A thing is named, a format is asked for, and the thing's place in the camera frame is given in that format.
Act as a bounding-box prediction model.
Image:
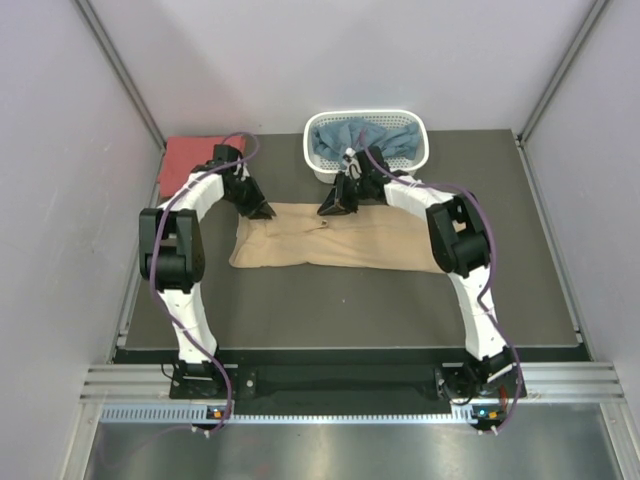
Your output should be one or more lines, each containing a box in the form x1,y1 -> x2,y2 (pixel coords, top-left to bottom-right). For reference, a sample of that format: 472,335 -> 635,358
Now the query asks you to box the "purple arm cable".
357,130 -> 521,435
148,130 -> 261,436

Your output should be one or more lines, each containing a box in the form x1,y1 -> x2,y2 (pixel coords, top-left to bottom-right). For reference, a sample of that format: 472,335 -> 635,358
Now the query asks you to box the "folded red t shirt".
157,135 -> 246,198

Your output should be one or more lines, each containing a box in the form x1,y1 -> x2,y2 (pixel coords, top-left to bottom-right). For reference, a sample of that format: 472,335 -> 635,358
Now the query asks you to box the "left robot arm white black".
139,144 -> 276,399

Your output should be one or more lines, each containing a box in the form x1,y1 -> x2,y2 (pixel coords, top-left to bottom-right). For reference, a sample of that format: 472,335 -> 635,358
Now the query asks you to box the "right aluminium corner post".
516,0 -> 611,149

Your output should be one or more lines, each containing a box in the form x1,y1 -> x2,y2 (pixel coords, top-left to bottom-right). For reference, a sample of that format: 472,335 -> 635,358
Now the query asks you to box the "crumpled blue t shirt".
309,118 -> 421,162

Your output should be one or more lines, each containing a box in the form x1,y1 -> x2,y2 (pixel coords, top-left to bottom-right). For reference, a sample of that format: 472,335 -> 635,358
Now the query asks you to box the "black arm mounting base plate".
173,348 -> 515,419

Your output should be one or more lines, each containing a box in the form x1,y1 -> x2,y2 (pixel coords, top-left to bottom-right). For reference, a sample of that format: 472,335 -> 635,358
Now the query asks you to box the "white slotted cable duct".
99,404 -> 500,427

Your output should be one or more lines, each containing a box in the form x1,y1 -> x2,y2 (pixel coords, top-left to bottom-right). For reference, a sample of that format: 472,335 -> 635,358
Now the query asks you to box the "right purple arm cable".
357,130 -> 521,435

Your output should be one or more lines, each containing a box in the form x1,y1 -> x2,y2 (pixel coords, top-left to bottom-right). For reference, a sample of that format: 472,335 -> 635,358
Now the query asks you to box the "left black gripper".
224,173 -> 274,220

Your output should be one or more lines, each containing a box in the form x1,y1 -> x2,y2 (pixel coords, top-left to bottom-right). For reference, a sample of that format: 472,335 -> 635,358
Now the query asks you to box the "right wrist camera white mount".
343,147 -> 361,180

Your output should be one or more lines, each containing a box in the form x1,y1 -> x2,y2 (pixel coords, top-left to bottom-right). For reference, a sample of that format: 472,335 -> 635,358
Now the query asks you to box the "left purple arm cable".
148,130 -> 261,436

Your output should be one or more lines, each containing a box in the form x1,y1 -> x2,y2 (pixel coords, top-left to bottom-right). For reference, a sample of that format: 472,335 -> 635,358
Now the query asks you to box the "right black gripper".
317,172 -> 371,218

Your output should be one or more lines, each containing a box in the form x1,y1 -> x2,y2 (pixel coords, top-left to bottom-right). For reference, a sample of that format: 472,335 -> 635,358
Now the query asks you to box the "aluminium corner post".
516,0 -> 611,149
71,0 -> 166,150

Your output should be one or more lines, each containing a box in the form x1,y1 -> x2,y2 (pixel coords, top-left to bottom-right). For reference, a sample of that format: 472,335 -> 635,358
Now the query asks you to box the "white perforated plastic basket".
303,109 -> 430,184

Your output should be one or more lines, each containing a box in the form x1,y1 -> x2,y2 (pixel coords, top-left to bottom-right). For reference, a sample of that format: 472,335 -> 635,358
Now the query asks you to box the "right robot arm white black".
317,147 -> 523,401

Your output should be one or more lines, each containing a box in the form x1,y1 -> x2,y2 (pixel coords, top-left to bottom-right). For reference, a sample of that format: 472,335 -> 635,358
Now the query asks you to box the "beige t shirt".
229,203 -> 444,274

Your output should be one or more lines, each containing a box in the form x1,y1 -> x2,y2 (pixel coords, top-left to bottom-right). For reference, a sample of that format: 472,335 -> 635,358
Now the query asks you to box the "left aluminium corner post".
71,0 -> 166,150

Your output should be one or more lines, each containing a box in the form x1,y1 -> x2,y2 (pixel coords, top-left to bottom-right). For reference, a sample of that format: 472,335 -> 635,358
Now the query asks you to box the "aluminium front frame rail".
81,362 -> 625,404

